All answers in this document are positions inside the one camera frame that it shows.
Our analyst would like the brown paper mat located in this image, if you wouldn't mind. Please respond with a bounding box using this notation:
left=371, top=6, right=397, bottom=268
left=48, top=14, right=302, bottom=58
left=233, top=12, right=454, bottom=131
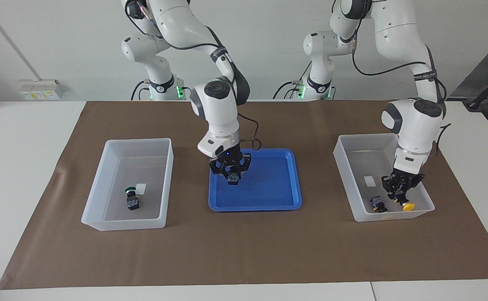
left=0, top=100, right=488, bottom=290

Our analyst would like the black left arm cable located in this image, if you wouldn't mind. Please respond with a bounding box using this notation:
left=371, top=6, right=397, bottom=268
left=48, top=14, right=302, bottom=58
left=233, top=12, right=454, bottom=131
left=350, top=25, right=452, bottom=157

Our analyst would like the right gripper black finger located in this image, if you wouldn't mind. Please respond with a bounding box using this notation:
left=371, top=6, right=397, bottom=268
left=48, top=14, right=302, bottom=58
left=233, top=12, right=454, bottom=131
left=209, top=156, right=230, bottom=179
left=236, top=153, right=253, bottom=181

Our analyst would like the blue plastic tray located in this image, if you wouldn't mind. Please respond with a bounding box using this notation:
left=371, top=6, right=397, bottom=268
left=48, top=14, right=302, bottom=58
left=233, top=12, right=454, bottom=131
left=208, top=148, right=303, bottom=212

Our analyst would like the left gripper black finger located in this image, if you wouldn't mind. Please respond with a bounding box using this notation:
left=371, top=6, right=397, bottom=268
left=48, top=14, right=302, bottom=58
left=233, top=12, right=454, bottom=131
left=407, top=173, right=425, bottom=195
left=381, top=175, right=399, bottom=201

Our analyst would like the yellow push button switch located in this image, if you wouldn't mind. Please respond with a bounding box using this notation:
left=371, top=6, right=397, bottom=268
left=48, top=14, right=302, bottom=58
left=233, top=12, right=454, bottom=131
left=369, top=195, right=388, bottom=213
left=393, top=188, right=416, bottom=212

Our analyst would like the white wall socket box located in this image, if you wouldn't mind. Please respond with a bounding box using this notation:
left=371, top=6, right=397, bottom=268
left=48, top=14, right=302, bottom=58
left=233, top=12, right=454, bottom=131
left=18, top=79, right=65, bottom=101

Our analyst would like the black base cable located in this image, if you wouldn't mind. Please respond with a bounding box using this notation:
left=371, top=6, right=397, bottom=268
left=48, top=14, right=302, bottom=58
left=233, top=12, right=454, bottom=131
left=130, top=79, right=150, bottom=101
left=272, top=79, right=307, bottom=100

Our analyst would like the translucent white plastic box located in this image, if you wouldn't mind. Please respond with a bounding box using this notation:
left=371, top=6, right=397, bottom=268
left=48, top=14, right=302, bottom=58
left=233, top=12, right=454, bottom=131
left=81, top=138, right=174, bottom=231
left=333, top=133, right=435, bottom=222

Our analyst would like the black tripod stand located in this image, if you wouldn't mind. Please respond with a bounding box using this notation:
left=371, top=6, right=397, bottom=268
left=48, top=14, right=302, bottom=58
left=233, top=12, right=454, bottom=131
left=463, top=69, right=488, bottom=111

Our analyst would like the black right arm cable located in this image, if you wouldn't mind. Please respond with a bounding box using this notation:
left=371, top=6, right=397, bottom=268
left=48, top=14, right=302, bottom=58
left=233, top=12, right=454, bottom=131
left=135, top=0, right=263, bottom=151

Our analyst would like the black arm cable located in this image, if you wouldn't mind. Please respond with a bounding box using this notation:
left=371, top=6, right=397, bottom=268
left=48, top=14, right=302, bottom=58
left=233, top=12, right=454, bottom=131
left=350, top=25, right=452, bottom=157
left=135, top=0, right=263, bottom=151

